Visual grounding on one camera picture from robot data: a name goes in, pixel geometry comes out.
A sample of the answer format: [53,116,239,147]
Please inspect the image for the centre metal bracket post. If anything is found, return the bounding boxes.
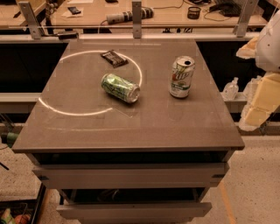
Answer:
[132,0,142,39]

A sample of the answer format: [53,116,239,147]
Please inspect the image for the upper cabinet drawer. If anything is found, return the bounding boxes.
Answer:
[33,163,228,189]

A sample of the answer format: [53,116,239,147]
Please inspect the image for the green soda can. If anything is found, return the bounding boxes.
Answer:
[101,73,140,103]

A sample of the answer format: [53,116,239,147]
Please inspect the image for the dark snack bar wrapper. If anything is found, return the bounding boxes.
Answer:
[101,50,128,68]

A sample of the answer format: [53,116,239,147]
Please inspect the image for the black phone on desk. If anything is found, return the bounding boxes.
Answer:
[68,7,81,15]

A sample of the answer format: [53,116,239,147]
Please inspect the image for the grey drawer cabinet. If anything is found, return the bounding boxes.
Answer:
[11,38,246,224]

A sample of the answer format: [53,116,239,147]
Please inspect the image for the black crate with items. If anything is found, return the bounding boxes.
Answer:
[0,185,46,224]

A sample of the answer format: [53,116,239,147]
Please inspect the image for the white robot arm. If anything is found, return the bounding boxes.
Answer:
[236,10,280,131]

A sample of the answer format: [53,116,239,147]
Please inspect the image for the left metal bracket post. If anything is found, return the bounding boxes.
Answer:
[18,1,42,39]

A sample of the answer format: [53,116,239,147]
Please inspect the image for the lower cabinet drawer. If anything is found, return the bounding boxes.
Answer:
[57,202,212,224]

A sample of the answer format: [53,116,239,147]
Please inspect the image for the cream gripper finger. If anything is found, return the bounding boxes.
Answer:
[236,37,258,60]
[238,72,280,131]

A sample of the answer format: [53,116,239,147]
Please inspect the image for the black mesh cup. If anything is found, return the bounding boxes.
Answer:
[187,6,201,19]

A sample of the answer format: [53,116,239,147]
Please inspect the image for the right metal bracket post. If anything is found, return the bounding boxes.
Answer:
[234,0,259,38]

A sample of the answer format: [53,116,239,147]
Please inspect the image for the metal bracket post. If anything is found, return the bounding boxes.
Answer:
[18,1,42,39]
[132,0,142,39]
[234,0,259,38]

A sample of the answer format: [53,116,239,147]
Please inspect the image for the white 7up can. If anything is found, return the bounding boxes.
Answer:
[169,56,195,98]

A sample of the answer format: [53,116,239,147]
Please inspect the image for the black keyboard on desk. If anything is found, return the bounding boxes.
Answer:
[209,0,242,17]

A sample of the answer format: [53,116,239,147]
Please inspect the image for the cabinet drawer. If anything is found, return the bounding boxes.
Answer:
[57,202,212,224]
[33,163,228,189]

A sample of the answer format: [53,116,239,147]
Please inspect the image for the clear sanitizer bottle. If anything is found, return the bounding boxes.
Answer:
[242,75,261,99]
[222,77,239,101]

